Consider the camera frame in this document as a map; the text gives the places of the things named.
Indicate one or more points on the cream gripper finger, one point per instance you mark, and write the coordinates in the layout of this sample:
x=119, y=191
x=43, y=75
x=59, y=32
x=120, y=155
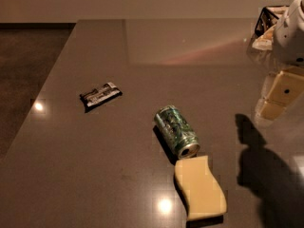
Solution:
x=279, y=91

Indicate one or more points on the green soda can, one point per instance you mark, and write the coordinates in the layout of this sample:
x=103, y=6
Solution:
x=179, y=136

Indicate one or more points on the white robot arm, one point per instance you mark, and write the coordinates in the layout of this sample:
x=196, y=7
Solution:
x=280, y=30

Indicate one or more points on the yellow sponge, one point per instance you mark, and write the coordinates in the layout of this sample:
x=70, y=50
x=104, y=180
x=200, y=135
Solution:
x=203, y=195

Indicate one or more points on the black snack bar wrapper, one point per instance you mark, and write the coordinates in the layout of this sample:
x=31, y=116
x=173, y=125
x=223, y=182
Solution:
x=100, y=95

